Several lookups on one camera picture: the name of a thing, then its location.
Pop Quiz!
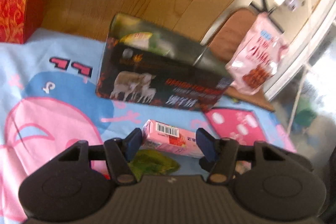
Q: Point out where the green snack packet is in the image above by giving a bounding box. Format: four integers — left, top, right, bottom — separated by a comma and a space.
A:
128, 149, 181, 181

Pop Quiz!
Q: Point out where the pink snack box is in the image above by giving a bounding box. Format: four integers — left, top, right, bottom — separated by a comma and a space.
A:
142, 120, 203, 159

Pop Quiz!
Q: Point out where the black sheep print box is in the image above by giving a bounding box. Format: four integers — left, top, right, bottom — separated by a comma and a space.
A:
96, 13, 233, 111

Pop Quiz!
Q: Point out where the peppa pig bed sheet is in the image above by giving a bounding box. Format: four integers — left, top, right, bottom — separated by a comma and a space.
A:
1, 29, 295, 223

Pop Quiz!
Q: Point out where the pink snack bag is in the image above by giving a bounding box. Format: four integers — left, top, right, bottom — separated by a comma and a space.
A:
226, 12, 289, 96

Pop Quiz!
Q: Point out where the brown chair cushion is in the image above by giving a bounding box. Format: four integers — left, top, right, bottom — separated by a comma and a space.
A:
208, 7, 274, 112

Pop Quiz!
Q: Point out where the white cable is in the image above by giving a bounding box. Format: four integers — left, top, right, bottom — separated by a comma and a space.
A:
287, 0, 314, 135

